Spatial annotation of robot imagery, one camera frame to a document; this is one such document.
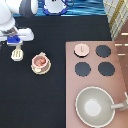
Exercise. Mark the grey frying pan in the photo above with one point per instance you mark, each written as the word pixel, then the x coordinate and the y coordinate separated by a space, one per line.
pixel 96 108

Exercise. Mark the black burner top right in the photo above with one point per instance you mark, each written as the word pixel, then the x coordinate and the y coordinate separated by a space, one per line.
pixel 103 51

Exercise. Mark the black burner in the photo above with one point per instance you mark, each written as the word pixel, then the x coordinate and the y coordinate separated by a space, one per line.
pixel 82 69
pixel 106 69
pixel 103 51

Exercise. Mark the pink pot lid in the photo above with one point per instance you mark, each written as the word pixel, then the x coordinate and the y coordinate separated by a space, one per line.
pixel 81 50

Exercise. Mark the brown stove top board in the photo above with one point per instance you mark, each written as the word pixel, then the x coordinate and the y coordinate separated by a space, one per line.
pixel 114 84

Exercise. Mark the pink pot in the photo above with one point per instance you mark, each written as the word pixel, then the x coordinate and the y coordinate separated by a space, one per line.
pixel 40 60

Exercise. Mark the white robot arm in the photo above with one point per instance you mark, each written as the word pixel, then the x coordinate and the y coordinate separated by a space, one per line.
pixel 26 8

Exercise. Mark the cream round plate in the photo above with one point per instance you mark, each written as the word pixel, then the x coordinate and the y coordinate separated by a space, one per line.
pixel 41 69

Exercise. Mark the black burner bottom right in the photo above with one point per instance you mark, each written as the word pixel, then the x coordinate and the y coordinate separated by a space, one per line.
pixel 106 69

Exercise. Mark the white gripper body blue ring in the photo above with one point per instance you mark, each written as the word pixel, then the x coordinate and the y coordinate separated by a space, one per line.
pixel 15 36

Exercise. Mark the cream slotted spatula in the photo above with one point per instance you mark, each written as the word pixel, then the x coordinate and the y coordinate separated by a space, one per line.
pixel 17 53

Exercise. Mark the black table mat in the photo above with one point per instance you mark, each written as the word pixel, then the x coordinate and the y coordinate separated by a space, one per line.
pixel 30 100

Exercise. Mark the black burner bottom left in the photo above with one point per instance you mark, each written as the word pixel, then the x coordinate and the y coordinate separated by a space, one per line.
pixel 82 69

